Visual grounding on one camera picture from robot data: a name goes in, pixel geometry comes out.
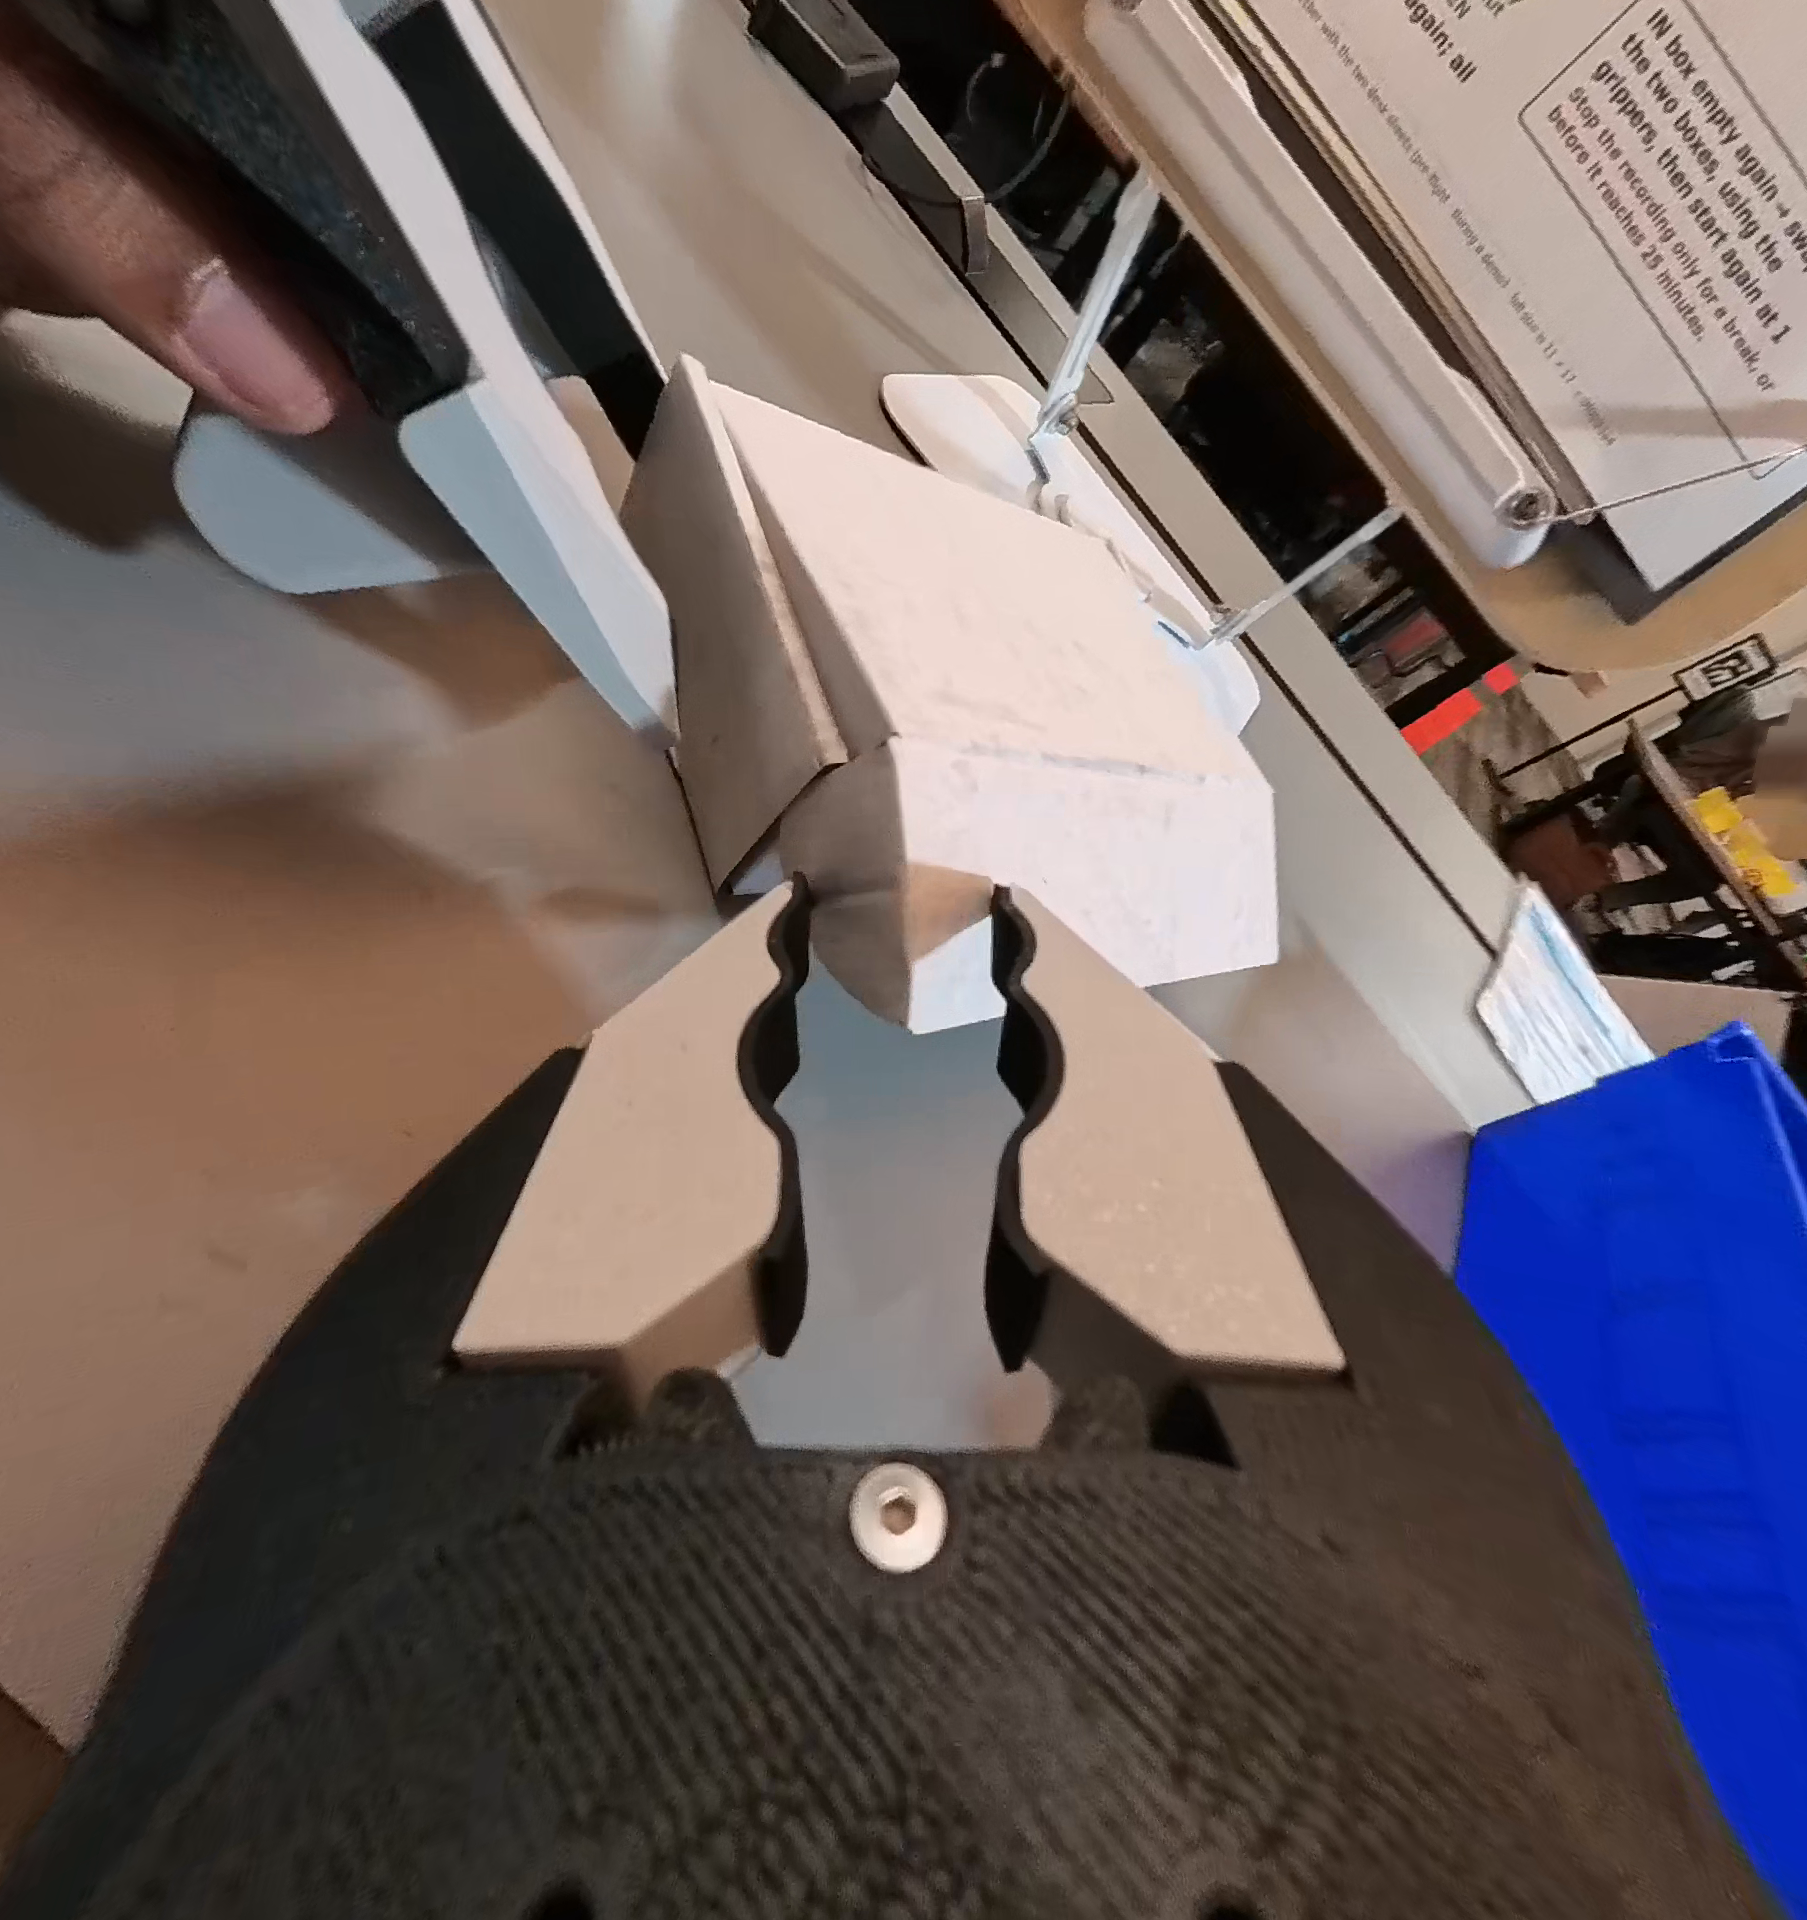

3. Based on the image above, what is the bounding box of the blue plastic bin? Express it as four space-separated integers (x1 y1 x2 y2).
1454 1022 1807 1920

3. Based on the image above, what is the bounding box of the black desk box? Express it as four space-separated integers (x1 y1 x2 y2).
745 0 903 110

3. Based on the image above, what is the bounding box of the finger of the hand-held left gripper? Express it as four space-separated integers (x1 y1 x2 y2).
172 0 682 746
373 0 668 457

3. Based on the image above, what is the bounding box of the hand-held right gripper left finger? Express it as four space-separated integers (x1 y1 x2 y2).
453 877 816 1404

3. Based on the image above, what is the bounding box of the white blue paper envelope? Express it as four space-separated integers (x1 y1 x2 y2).
1476 881 1655 1105

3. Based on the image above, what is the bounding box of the printed instruction sheet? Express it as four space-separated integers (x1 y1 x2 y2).
1249 0 1807 594

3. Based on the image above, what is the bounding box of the red tape strip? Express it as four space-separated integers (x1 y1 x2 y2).
1397 659 1523 756

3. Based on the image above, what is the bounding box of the white cardboard mailer box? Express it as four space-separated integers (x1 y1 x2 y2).
625 355 1281 1035

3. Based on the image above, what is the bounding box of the grey desk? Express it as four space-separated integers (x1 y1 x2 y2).
0 0 1535 1750

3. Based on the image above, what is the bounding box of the person's left hand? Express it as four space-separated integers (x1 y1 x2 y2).
0 0 345 439

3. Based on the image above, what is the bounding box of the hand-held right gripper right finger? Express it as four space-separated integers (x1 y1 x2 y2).
985 884 1346 1381

